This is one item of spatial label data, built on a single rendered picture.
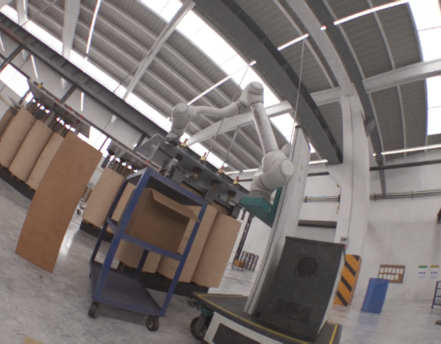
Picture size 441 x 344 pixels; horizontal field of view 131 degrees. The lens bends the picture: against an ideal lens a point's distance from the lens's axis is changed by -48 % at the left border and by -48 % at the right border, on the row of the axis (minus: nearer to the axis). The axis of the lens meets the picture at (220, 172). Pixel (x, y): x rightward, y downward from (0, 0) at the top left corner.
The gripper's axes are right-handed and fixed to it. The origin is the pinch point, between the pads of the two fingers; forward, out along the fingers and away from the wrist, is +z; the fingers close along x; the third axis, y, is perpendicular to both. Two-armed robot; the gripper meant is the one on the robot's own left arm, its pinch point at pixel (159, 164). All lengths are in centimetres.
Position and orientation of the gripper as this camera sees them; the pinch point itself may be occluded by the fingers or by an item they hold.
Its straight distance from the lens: 122.1
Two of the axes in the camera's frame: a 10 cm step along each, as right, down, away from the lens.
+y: -6.3, 0.9, 7.7
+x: -7.0, -5.0, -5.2
